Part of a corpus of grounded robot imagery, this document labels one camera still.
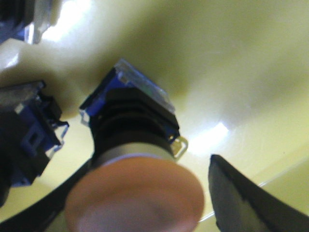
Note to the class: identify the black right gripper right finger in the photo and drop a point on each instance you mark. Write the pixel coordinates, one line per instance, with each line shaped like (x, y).
(241, 206)

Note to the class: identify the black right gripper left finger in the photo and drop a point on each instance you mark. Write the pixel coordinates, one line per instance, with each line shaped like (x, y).
(40, 215)

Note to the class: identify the yellow mushroom push button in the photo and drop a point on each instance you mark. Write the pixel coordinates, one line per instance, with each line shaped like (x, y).
(27, 20)
(31, 132)
(134, 183)

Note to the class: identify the yellow plastic bin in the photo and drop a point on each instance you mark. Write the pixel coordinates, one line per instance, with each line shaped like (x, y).
(237, 72)

